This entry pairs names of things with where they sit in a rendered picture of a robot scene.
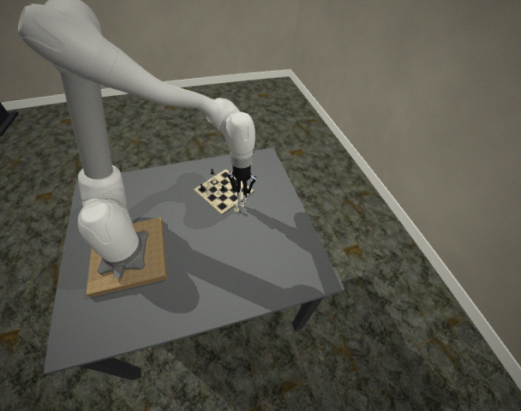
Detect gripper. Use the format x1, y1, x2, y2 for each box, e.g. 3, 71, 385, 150
227, 165, 257, 204

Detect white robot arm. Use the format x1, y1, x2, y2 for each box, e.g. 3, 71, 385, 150
18, 0, 255, 280

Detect black and cream chessboard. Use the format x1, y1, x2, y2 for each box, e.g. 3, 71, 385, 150
195, 170, 238, 215

